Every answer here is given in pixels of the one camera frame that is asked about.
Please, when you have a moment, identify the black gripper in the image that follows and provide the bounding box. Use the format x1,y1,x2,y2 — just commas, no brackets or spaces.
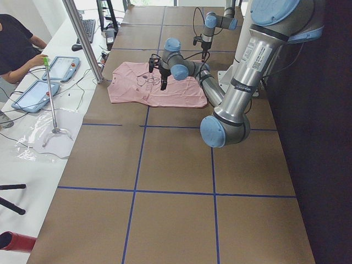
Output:
201,35,212,62
159,66,171,91

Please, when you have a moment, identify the pink Snoopy t-shirt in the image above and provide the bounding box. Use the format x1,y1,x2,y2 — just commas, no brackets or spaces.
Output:
107,62,207,108

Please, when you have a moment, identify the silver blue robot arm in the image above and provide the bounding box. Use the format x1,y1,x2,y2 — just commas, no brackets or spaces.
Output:
200,1,238,62
156,1,326,147

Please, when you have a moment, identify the black power adapter box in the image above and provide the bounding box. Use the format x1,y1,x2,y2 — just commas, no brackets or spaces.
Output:
105,28,115,51

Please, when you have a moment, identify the black monitor stand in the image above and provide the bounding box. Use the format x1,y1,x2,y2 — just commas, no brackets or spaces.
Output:
96,0,119,32

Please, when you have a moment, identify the black keyboard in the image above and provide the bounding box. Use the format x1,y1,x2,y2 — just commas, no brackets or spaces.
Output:
81,19,96,43

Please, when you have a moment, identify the black computer mouse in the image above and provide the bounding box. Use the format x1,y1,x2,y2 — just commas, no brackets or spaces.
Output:
71,44,83,52

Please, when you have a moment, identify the upper blue teach pendant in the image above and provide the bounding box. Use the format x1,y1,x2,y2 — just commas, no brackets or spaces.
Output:
43,56,80,83

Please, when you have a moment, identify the blue teach pendant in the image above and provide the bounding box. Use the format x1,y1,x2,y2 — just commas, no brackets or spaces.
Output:
12,80,50,113
43,56,80,83

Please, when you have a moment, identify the metal stand with green top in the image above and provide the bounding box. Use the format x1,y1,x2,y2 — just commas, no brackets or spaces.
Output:
42,57,73,148

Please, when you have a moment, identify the clear plastic sheet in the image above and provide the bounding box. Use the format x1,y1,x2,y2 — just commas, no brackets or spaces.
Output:
16,108,84,159

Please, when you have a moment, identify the lower blue teach pendant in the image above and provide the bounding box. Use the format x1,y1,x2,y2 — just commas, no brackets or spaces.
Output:
12,80,50,113

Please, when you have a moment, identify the person in black shirt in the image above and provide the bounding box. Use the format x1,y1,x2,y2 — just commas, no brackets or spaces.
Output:
1,14,47,84

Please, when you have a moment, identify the red cylinder tube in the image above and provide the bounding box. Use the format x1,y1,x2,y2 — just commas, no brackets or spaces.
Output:
1,231,36,253

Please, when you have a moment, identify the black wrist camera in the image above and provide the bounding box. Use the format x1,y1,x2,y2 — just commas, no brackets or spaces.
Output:
148,53,161,73
192,36,202,46

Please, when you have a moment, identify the black cable on desk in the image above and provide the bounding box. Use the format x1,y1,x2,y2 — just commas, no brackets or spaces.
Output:
0,65,111,138

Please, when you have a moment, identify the aluminium frame post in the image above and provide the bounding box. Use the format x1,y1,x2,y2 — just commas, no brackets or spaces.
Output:
62,0,104,84

